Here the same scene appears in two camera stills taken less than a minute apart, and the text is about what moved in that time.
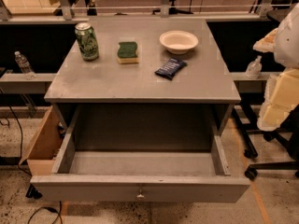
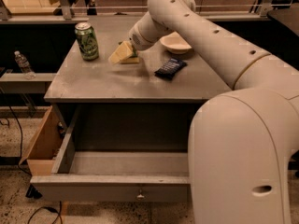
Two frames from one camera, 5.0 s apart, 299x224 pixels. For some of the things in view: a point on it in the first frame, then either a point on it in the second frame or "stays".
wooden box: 41,150 stays
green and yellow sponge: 127,53 stays
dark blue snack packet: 171,68 stays
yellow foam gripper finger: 283,89 -> 123,51
